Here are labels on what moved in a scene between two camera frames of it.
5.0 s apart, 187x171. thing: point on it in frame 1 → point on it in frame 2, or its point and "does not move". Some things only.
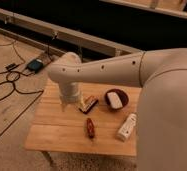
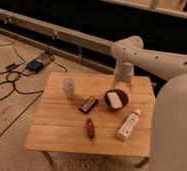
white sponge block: x=114 y=100 does not move
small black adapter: x=11 y=66 does not move
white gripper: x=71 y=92 → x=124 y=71
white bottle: x=127 y=127 does not move
